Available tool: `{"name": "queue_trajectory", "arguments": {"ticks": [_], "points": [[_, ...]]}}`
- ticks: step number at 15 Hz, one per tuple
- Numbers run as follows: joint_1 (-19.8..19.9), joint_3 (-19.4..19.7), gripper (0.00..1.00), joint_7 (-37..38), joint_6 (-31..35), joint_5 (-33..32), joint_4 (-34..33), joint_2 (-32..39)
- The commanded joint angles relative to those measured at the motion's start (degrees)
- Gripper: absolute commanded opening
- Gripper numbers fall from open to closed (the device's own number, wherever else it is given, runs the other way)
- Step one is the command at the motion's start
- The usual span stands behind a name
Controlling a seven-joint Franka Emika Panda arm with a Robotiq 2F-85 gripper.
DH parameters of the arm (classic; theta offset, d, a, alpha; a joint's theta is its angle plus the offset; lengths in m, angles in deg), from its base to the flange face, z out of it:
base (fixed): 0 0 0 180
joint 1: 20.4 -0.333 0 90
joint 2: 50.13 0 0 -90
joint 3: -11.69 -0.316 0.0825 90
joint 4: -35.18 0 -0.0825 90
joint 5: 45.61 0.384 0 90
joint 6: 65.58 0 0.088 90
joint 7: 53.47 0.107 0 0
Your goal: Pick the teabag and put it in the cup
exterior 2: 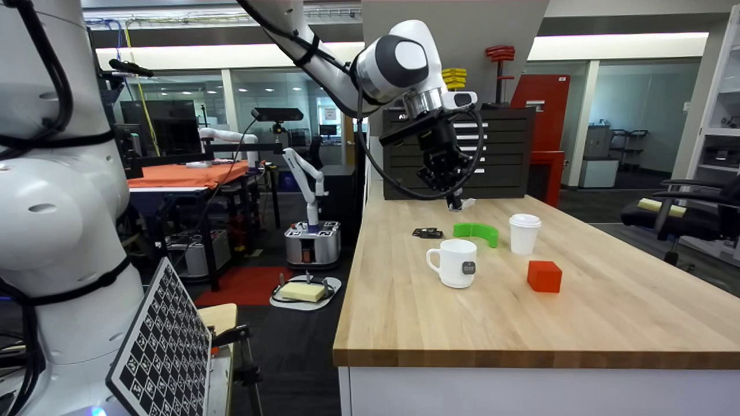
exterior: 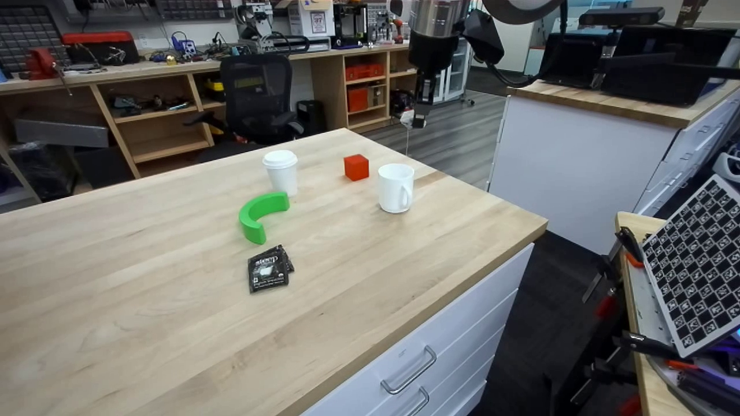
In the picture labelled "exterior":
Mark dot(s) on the white ceramic mug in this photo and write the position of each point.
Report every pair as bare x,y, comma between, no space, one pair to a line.
394,188

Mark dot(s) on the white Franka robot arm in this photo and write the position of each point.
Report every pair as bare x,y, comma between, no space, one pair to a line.
440,14

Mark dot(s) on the wooden side table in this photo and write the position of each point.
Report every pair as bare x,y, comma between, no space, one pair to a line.
652,393

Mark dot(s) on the red cube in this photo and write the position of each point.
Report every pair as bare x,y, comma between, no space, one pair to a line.
357,168

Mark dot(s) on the grey flat panel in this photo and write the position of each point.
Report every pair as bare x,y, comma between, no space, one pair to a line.
61,133

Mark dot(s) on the red toolbox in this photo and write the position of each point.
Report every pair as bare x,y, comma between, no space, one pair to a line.
100,41

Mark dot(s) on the wooden workbench with shelves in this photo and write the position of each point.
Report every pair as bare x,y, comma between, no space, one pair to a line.
153,73

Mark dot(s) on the red storage bin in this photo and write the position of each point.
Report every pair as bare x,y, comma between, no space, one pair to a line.
365,73
361,97

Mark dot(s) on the black office chair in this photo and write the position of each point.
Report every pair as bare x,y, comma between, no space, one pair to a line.
257,93

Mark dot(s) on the white counter with wooden top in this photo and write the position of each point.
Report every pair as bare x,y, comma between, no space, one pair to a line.
571,162

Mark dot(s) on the red tool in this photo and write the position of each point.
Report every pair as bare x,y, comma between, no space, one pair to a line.
43,64

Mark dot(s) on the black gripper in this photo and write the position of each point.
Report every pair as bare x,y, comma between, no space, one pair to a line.
433,56

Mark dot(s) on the black monitor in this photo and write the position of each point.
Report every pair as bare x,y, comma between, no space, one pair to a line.
575,60

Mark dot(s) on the white paper cup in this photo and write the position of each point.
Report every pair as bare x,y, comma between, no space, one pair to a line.
280,173

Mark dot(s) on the black white checkerboard panel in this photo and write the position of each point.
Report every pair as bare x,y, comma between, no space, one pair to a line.
698,261

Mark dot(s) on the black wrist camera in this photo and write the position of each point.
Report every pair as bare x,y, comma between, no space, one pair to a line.
484,38

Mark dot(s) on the black equipment case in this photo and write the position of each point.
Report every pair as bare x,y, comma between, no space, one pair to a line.
671,71

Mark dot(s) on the black teabag packet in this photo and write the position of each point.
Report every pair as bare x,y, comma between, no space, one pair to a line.
270,270

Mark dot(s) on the white drawer cabinet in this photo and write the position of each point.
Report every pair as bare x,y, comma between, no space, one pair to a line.
463,339

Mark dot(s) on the green curved plastic piece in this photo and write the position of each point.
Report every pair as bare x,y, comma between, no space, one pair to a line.
267,205

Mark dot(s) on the black red clamp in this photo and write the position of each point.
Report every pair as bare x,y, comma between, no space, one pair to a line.
627,245

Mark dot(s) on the white cardboard box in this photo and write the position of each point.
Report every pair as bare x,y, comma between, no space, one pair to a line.
316,20

